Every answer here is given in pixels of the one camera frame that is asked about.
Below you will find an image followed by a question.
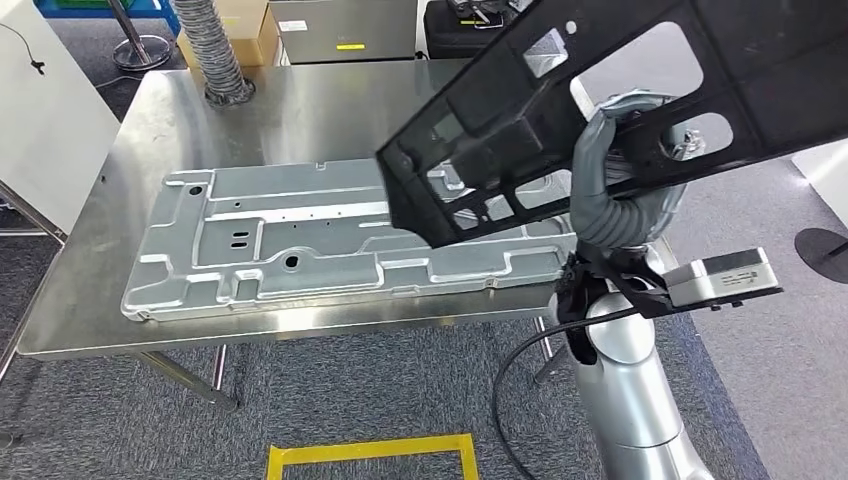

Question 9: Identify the black pole stand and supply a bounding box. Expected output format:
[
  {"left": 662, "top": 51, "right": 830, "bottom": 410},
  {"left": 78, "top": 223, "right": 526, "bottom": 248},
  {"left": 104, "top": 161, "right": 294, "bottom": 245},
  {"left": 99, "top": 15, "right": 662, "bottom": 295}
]
[{"left": 793, "top": 227, "right": 848, "bottom": 286}]

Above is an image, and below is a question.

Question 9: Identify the black camera bracket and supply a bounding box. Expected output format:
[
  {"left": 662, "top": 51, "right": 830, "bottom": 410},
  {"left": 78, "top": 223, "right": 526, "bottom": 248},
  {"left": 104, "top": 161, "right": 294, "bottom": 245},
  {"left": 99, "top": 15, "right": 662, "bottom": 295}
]
[{"left": 556, "top": 248, "right": 743, "bottom": 319}]

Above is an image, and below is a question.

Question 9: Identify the steel frame table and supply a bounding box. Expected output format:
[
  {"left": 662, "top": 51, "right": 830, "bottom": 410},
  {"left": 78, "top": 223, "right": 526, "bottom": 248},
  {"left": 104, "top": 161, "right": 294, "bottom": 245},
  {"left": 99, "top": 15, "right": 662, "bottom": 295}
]
[{"left": 0, "top": 180, "right": 69, "bottom": 241}]

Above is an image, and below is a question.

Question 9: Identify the stainless steel workbench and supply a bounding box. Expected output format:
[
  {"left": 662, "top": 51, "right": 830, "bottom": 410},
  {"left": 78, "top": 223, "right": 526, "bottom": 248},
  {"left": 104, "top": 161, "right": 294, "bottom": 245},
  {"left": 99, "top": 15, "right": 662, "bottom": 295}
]
[{"left": 14, "top": 58, "right": 684, "bottom": 412}]

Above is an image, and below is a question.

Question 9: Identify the blue metal frame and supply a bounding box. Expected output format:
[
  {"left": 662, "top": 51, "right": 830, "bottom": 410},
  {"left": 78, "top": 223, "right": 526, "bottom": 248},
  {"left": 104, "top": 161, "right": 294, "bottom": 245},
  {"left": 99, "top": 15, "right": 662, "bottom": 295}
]
[{"left": 33, "top": 0, "right": 181, "bottom": 20}]

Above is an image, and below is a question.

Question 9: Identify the black cable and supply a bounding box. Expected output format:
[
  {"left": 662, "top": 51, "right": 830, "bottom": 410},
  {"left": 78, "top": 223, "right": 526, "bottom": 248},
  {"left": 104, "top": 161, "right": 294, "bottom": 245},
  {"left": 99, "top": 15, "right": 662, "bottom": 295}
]
[{"left": 491, "top": 307, "right": 637, "bottom": 480}]

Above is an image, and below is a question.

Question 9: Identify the silver flexible duct hose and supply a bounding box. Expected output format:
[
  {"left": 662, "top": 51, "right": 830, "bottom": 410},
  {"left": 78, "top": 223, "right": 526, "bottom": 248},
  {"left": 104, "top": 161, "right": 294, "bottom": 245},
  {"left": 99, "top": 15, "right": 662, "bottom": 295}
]
[{"left": 170, "top": 0, "right": 256, "bottom": 107}]

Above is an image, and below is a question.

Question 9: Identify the black case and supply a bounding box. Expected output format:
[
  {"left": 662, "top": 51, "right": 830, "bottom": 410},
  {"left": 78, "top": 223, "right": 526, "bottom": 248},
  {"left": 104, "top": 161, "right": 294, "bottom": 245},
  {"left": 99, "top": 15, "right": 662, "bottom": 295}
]
[{"left": 422, "top": 0, "right": 531, "bottom": 61}]

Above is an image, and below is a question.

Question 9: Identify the black plastic panel part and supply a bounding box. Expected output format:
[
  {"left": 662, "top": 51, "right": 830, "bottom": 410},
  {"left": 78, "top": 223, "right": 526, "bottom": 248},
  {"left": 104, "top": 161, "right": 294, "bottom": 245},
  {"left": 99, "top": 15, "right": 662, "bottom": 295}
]
[{"left": 375, "top": 0, "right": 848, "bottom": 250}]

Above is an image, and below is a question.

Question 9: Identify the grey metal cabinet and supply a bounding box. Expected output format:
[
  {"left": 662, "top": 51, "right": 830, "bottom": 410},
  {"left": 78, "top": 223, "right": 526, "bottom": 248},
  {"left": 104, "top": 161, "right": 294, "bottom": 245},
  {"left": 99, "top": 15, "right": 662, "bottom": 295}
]
[{"left": 268, "top": 0, "right": 420, "bottom": 66}]

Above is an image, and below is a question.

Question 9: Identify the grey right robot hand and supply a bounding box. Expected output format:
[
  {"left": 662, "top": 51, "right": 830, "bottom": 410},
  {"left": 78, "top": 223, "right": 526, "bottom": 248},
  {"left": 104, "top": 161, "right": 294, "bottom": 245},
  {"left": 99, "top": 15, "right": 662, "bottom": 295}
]
[{"left": 569, "top": 91, "right": 676, "bottom": 232}]

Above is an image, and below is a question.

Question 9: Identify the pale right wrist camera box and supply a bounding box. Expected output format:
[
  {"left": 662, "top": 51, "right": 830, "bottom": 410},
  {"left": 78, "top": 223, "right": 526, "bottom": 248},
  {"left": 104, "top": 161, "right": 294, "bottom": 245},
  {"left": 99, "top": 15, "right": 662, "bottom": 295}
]
[{"left": 664, "top": 246, "right": 783, "bottom": 309}]

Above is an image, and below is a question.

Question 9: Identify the chrome pole stand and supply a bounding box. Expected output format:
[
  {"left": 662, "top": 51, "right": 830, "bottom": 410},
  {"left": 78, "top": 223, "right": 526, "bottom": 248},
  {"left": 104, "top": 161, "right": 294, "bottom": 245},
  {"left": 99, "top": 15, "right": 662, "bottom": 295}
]
[{"left": 105, "top": 0, "right": 175, "bottom": 72}]

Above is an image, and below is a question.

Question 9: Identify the thin black wire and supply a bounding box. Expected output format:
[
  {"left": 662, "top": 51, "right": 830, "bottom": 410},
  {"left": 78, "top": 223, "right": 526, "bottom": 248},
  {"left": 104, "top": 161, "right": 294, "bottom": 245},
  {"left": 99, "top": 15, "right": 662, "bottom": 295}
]
[{"left": 0, "top": 23, "right": 46, "bottom": 75}]

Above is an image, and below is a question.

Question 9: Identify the stamped grey metal plate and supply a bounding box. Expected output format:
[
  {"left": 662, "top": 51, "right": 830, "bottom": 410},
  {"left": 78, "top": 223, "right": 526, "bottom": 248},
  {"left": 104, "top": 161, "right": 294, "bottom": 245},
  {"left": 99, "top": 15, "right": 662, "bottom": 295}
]
[{"left": 120, "top": 157, "right": 579, "bottom": 324}]

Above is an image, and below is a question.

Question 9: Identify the cardboard box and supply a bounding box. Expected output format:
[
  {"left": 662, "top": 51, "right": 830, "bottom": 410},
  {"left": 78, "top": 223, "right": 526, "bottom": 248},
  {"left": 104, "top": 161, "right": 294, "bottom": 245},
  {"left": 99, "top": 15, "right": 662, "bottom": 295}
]
[{"left": 175, "top": 0, "right": 283, "bottom": 68}]

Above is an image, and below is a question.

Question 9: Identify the white panel board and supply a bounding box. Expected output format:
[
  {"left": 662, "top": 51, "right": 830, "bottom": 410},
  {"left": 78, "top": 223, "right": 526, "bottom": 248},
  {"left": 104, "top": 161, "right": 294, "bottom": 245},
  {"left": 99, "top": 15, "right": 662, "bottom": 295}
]
[{"left": 0, "top": 0, "right": 122, "bottom": 234}]

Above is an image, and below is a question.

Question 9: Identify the white partition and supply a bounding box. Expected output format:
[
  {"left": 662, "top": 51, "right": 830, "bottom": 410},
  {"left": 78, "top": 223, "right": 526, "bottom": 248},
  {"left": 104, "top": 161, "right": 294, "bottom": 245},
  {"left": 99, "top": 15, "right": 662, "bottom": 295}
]
[{"left": 790, "top": 135, "right": 848, "bottom": 230}]

